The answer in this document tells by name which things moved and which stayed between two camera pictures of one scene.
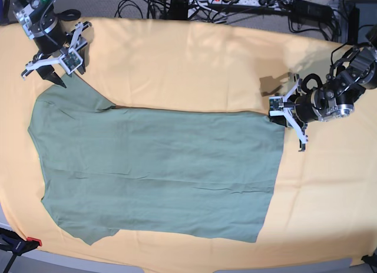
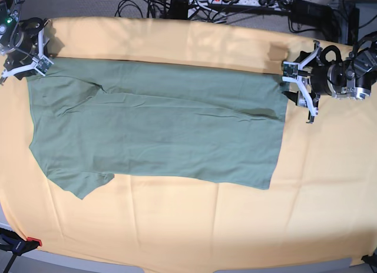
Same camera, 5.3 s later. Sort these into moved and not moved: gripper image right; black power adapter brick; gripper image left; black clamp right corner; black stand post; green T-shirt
Moved: gripper image right; green T-shirt; gripper image left
Not moved: black power adapter brick; black stand post; black clamp right corner
